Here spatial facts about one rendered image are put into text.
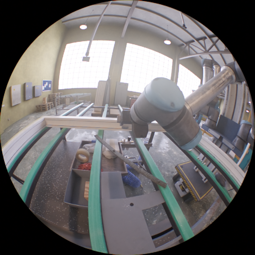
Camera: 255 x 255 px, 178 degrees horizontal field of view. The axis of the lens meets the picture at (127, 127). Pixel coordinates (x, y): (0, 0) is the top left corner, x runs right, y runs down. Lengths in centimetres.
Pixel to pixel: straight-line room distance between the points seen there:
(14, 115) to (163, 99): 635
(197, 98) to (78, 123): 70
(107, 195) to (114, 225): 23
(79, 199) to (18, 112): 622
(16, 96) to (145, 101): 618
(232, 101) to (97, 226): 149
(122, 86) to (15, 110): 784
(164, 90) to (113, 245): 39
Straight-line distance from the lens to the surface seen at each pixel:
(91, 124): 59
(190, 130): 22
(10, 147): 62
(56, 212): 63
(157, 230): 63
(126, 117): 33
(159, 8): 827
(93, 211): 27
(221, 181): 58
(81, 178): 64
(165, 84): 19
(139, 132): 30
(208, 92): 43
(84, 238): 61
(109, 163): 69
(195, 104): 37
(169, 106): 16
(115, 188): 47
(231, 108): 134
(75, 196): 59
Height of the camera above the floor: 113
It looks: 24 degrees down
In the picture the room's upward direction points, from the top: 9 degrees clockwise
